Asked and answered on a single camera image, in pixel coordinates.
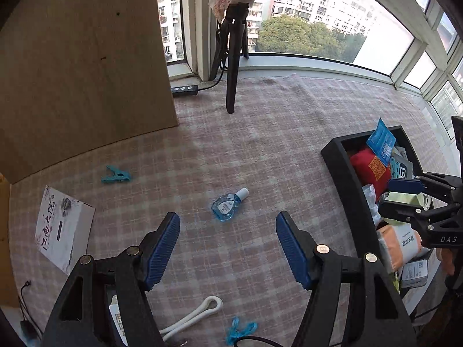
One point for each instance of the black storage container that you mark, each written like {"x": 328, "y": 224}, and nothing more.
{"x": 343, "y": 173}

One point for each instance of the light blue clip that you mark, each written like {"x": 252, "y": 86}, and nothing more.
{"x": 238, "y": 330}

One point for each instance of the pine plank board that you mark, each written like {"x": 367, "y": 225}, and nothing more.
{"x": 5, "y": 242}

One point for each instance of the blue eye drop bottle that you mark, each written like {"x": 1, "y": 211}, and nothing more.
{"x": 226, "y": 206}

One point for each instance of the light wooden board panel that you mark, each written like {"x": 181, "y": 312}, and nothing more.
{"x": 79, "y": 79}

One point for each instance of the orange tissue pack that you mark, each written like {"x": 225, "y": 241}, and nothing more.
{"x": 398, "y": 245}

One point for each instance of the grey foil packet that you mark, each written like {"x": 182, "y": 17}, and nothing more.
{"x": 405, "y": 170}

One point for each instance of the grey metal tin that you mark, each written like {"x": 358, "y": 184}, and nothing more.
{"x": 414, "y": 273}

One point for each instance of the paper tag on tripod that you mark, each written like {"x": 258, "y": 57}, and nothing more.
{"x": 226, "y": 0}

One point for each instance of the blue foil packet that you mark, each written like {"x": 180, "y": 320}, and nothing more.
{"x": 381, "y": 141}

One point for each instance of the black inline controller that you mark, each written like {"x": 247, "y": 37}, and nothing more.
{"x": 184, "y": 90}

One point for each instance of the pale green cloth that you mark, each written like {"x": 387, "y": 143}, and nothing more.
{"x": 401, "y": 198}

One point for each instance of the pink checkered tablecloth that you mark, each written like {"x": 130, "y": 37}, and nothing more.
{"x": 271, "y": 144}

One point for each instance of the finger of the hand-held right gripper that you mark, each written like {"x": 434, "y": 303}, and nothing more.
{"x": 398, "y": 211}
{"x": 403, "y": 185}

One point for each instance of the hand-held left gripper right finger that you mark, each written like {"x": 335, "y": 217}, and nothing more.
{"x": 293, "y": 253}

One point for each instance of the white plug adapter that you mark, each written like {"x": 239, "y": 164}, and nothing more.
{"x": 116, "y": 318}

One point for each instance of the white printed box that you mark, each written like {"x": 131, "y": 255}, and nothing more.
{"x": 61, "y": 231}

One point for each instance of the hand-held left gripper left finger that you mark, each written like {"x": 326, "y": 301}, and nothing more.
{"x": 162, "y": 253}

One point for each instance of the clear plastic wrapped packets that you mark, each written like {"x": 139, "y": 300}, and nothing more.
{"x": 370, "y": 197}

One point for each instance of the red pouch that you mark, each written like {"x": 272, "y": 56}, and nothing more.
{"x": 365, "y": 166}

